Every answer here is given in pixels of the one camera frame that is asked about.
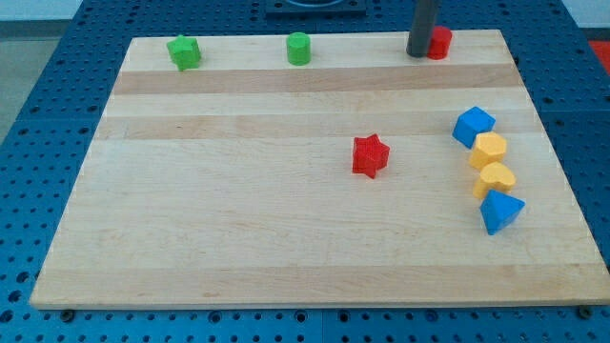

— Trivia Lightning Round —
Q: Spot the blue triangle block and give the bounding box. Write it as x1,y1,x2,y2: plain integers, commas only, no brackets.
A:
479,190,525,235

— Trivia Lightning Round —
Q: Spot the wooden board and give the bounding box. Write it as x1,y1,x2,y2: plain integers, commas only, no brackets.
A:
30,30,609,311

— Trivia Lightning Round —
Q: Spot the red star block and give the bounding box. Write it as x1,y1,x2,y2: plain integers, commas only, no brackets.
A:
352,133,391,179

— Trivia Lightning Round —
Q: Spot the green cylinder block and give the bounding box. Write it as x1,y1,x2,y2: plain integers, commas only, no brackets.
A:
286,32,311,66

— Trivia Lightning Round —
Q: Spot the green star block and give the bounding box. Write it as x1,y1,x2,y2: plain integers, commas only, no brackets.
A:
166,35,201,71

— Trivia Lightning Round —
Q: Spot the blue cube block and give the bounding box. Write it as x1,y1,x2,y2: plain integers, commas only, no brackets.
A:
452,107,496,149

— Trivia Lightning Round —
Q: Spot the red cylinder block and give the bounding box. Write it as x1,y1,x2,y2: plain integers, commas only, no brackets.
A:
427,26,453,60

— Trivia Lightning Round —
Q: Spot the yellow hexagon block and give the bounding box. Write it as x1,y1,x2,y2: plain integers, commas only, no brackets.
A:
468,131,507,171

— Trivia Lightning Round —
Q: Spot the yellow heart block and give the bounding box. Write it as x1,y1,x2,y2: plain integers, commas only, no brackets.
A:
472,162,517,199

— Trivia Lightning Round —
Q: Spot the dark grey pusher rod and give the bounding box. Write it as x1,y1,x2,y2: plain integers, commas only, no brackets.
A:
406,0,441,58

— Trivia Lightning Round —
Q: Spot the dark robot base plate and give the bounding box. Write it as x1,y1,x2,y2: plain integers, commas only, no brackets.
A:
264,0,367,18

